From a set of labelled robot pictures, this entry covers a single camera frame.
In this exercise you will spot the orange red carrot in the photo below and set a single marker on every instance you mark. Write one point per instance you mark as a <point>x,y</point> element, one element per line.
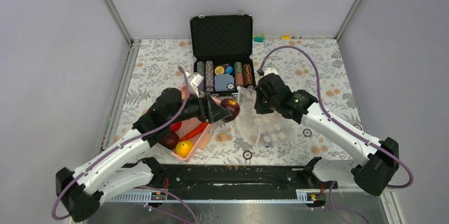
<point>196,131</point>

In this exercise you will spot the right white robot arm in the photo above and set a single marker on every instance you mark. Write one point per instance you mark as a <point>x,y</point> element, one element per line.
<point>373,161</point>

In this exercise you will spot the clear zip top bag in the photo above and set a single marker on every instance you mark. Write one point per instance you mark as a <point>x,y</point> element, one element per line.
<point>261,129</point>

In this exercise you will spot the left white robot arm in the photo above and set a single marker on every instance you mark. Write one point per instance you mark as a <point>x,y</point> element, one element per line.
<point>83,190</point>

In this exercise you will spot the poker chip near front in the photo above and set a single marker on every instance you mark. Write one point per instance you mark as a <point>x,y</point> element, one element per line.
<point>247,155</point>

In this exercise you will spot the dark purple plum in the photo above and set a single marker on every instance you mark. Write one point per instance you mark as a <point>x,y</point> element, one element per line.
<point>232,106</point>

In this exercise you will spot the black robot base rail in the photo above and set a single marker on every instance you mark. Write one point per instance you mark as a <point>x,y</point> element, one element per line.
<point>234,182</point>

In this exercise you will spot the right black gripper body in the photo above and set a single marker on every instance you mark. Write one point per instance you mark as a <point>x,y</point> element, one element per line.
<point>263,105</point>

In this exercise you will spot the pink plastic basket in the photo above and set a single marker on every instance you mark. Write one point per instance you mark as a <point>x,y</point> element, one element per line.
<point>187,126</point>

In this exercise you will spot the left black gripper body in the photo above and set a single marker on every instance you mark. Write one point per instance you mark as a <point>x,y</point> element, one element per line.
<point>195,108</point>

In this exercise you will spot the teal block at wall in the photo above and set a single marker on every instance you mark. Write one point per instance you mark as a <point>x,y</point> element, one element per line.
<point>259,39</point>

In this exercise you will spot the yellow lemon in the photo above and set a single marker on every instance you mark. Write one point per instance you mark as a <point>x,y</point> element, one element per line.
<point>184,148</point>

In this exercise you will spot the small wooden cube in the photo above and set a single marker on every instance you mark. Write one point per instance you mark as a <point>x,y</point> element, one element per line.
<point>223,137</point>

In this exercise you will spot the long wooden block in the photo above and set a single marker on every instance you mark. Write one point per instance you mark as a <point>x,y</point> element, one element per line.
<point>203,144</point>

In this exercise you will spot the dark red apple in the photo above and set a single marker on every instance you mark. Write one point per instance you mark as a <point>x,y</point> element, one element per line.
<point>170,142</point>

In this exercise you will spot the black poker chip case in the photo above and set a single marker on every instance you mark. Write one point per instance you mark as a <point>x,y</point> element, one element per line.
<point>222,46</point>

